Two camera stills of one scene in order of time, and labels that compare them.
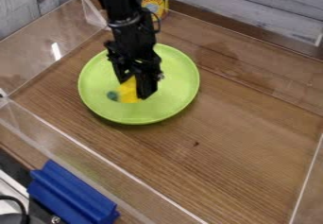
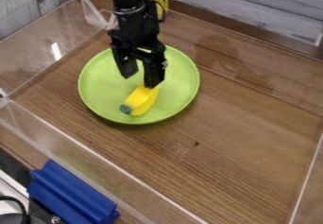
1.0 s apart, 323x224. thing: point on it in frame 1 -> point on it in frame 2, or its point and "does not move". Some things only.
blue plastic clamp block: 59,194 does not move
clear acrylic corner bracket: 94,15 does not move
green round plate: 175,89 does not move
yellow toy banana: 127,93 -> 139,100
